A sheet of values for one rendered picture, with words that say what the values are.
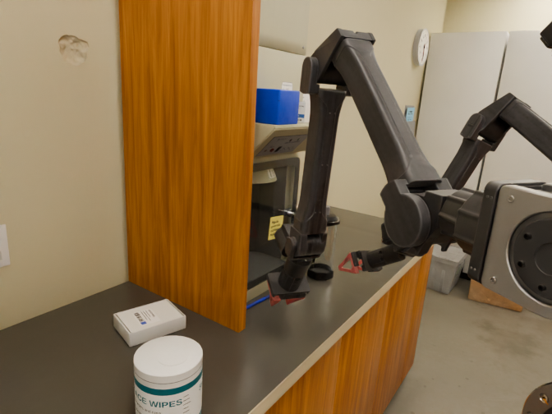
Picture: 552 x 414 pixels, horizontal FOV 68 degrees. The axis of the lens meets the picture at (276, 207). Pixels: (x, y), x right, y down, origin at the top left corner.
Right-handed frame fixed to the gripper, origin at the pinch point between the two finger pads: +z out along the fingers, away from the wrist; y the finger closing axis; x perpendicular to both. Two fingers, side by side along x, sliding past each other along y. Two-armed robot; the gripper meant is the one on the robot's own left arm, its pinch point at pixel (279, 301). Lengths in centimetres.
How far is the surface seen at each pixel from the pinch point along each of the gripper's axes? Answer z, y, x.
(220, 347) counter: 9.3, 15.9, 6.4
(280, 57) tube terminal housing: -43, -4, -55
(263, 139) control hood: -31.8, 4.9, -29.6
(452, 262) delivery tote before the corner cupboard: 134, -223, -100
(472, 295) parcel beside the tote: 151, -240, -76
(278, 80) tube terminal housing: -37, -4, -51
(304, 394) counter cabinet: 20.7, -8.0, 18.2
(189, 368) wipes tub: -16.0, 28.7, 21.5
